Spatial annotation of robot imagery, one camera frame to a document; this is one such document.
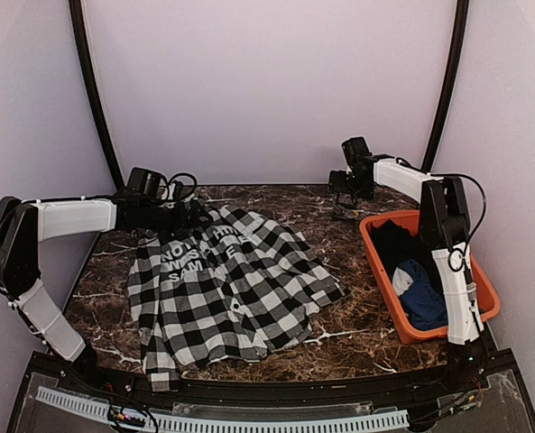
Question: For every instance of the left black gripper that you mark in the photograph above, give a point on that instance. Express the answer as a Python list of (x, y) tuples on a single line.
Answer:
[(182, 225)]

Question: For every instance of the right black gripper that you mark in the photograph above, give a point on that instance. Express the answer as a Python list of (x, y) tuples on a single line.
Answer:
[(340, 185)]

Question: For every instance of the dark metal brooch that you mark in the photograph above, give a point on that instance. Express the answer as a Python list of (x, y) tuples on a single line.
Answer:
[(340, 213)]

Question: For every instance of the black white plaid shirt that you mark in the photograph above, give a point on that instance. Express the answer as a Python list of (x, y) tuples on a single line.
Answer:
[(242, 287)]

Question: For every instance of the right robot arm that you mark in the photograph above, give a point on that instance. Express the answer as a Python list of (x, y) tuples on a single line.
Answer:
[(444, 224)]

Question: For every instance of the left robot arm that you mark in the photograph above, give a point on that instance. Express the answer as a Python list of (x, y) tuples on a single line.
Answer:
[(148, 201)]

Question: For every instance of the black garment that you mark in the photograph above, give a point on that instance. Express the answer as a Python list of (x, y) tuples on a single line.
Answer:
[(395, 245)]

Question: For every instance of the blue garment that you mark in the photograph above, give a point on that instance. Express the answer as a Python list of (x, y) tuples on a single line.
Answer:
[(423, 306)]

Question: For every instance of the orange plastic basket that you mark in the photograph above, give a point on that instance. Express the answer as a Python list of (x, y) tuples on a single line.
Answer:
[(487, 297)]

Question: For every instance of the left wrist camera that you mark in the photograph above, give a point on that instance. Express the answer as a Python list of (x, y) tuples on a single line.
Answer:
[(179, 187)]

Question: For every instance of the right black frame post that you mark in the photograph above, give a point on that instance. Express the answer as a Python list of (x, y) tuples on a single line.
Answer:
[(448, 84)]

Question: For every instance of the black frame post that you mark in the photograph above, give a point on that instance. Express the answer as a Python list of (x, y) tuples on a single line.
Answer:
[(94, 99), (448, 84)]

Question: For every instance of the left black frame post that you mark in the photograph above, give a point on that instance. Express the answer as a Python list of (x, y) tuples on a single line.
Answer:
[(94, 99)]

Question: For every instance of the black front rail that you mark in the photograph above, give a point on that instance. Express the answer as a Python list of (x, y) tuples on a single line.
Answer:
[(409, 390)]

